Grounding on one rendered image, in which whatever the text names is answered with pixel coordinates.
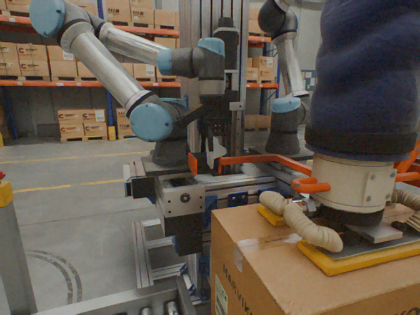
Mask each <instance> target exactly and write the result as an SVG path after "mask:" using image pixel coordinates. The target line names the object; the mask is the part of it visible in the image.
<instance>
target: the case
mask: <svg viewBox="0 0 420 315"><path fill-rule="evenodd" d="M393 204H395V203H393ZM260 205H262V204H260V203H259V204H252V205H246V206H237V207H229V208H223V209H215V210H211V314H212V315H420V254H418V255H415V256H410V257H405V258H402V259H397V260H394V261H389V262H384V263H381V264H376V265H373V266H368V267H363V268H360V269H355V270H352V271H348V272H342V273H339V274H337V275H334V276H327V275H326V273H324V272H323V271H322V270H321V269H320V268H318V267H317V266H316V265H315V264H314V263H313V262H312V261H311V260H310V259H309V258H308V257H307V256H306V255H305V254H303V253H302V252H301V251H300V250H299V249H298V248H297V244H298V241H299V240H303V239H302V237H299V236H298V234H296V233H295V232H294V231H293V229H292V228H291V226H288V225H283V226H273V225H272V224H271V223H270V222H269V221H268V220H267V219H266V218H265V217H264V216H262V215H261V214H260V213H259V212H258V206H260ZM415 212H416V211H415V210H412V209H410V208H409V207H406V206H404V205H401V204H398V203H397V204H396V208H395V209H388V210H385V211H384V212H383V215H382V219H381V222H382V223H385V224H387V223H391V222H393V221H405V220H407V219H408V220H409V217H412V215H413V214H414V213H415Z"/></svg>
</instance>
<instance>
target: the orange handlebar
mask: <svg viewBox="0 0 420 315"><path fill-rule="evenodd" d="M265 161H277V162H279V163H281V164H283V165H287V166H289V167H290V168H291V169H294V170H296V171H298V172H300V173H303V174H305V175H307V176H309V177H304V178H297V179H294V180H293V181H292V182H291V187H292V189H293V190H295V191H297V193H301V194H314V193H319V192H324V191H330V190H331V185H330V184H329V183H327V182H323V183H318V180H317V178H316V177H311V173H312V168H311V167H309V166H307V165H305V164H302V163H300V162H297V161H294V160H292V159H289V158H287V157H284V156H283V155H280V154H257V155H247V156H238V157H222V158H221V165H225V164H241V163H256V162H265ZM419 177H420V175H419V173H418V172H405V173H400V174H396V177H395V181H394V182H395V183H398V182H404V181H413V180H418V179H419Z"/></svg>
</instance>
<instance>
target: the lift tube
mask: <svg viewBox="0 0 420 315"><path fill-rule="evenodd" d="M319 27H320V33H321V39H322V40H321V43H320V46H319V49H318V50H317V54H316V60H315V72H316V78H317V83H316V85H315V87H314V91H313V93H312V96H311V102H310V107H309V125H310V126H311V127H314V128H320V129H324V130H328V131H341V132H349V133H409V132H413V131H414V130H415V128H416V126H417V124H418V121H419V117H420V89H419V85H420V0H324V4H323V7H322V10H321V15H320V20H319ZM305 148H306V149H308V150H310V151H312V152H315V153H319V154H324V155H325V156H331V157H335V158H342V159H352V160H359V161H379V162H390V161H403V160H407V159H409V158H411V155H410V152H406V153H405V154H403V153H401V154H388V155H383V154H367V153H359V152H346V151H337V150H333V149H326V148H322V147H317V146H313V145H310V144H308V142H306V144H305Z"/></svg>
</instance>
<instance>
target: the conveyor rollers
mask: <svg viewBox="0 0 420 315"><path fill-rule="evenodd" d="M165 312H166V315H181V314H180V311H179V306H178V304H177V303H176V302H174V301H171V302H169V303H168V304H166V306H165ZM139 315H154V311H153V310H152V309H151V308H146V309H143V310H142V311H141V312H140V313H139Z"/></svg>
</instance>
